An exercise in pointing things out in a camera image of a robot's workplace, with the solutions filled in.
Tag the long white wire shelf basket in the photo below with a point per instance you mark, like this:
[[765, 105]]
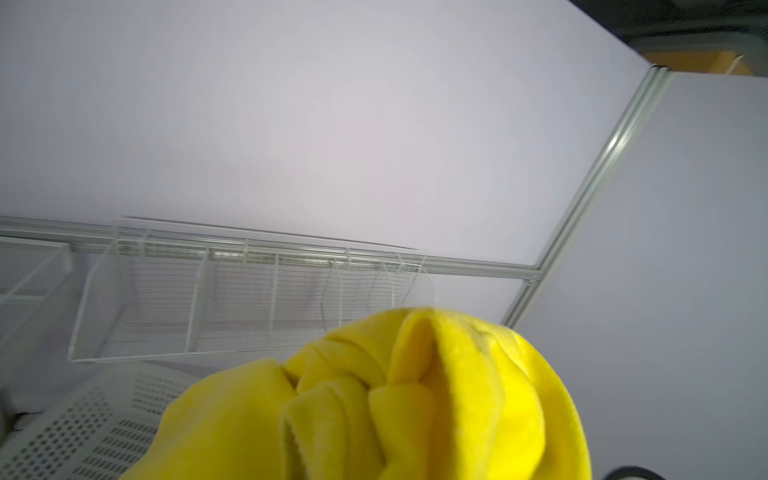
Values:
[[167, 290]]

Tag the yellow trousers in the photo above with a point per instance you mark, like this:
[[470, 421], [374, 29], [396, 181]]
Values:
[[404, 394]]

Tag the white plastic laundry basket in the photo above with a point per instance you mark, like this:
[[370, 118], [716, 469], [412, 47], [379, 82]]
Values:
[[100, 430]]

